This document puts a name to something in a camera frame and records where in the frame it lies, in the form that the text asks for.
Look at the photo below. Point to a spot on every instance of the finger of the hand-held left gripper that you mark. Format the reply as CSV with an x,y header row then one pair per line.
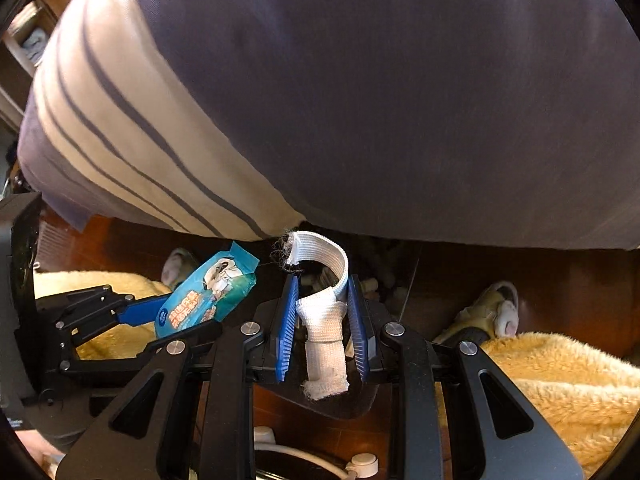
x,y
142,310
150,347

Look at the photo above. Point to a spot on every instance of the blue wet wipes packet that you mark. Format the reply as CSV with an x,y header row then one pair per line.
x,y
210,295

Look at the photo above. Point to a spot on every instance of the beige slipper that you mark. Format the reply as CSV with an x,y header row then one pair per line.
x,y
492,312

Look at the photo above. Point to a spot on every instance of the wooden wardrobe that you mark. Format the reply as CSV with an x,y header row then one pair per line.
x,y
20,75

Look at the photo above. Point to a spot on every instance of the yellow fluffy rug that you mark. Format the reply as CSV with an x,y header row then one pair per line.
x,y
565,390

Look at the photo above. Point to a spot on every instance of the black round container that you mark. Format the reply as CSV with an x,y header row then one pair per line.
x,y
300,465

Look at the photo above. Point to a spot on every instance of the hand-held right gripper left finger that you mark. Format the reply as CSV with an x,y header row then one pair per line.
x,y
287,332

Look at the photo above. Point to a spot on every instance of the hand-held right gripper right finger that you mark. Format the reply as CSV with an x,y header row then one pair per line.
x,y
359,332

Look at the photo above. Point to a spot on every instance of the stacks of folded clothes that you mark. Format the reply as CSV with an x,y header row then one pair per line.
x,y
31,42

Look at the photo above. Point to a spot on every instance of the white elastic band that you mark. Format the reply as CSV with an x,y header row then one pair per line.
x,y
322,325

